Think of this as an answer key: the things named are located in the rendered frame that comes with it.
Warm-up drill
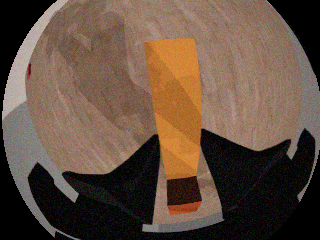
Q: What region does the orange bar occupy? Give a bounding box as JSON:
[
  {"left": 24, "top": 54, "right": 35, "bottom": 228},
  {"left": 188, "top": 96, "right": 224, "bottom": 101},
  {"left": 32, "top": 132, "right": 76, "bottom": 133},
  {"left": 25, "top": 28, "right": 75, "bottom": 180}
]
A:
[{"left": 144, "top": 39, "right": 203, "bottom": 215}]

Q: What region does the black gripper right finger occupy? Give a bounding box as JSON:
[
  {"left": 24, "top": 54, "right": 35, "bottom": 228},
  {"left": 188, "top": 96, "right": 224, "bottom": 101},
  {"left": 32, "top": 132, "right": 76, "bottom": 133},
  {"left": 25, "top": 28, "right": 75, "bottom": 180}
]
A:
[{"left": 200, "top": 129, "right": 292, "bottom": 213}]

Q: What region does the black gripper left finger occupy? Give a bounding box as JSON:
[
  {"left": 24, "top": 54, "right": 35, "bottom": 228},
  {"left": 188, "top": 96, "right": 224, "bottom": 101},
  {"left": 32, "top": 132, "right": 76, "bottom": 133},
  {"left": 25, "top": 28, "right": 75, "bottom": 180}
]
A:
[{"left": 61, "top": 135, "right": 160, "bottom": 225}]

